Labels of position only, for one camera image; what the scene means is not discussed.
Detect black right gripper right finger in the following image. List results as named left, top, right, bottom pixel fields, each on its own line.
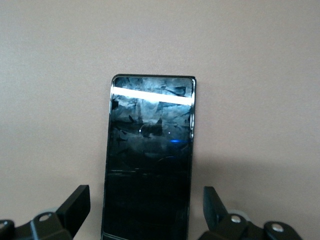
left=199, top=186, right=305, bottom=240

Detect black slab smartphone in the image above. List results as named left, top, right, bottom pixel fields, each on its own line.
left=101, top=73, right=197, bottom=240

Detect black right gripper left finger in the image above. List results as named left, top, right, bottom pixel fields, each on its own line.
left=0, top=184, right=91, bottom=240

